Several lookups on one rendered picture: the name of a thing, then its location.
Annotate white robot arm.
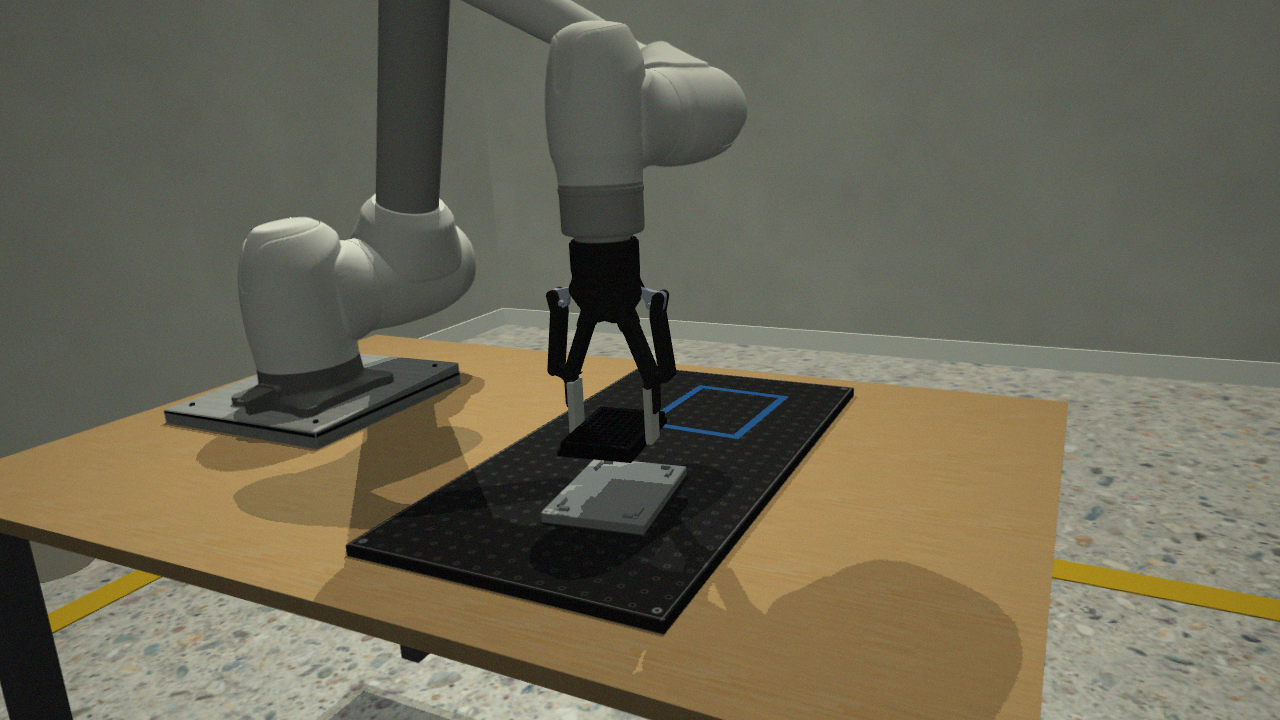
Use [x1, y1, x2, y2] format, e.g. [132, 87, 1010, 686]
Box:
[230, 0, 748, 418]

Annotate blue tape outline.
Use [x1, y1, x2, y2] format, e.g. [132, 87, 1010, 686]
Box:
[660, 386, 788, 439]

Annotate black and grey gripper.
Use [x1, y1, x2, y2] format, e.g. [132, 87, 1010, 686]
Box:
[547, 236, 676, 445]

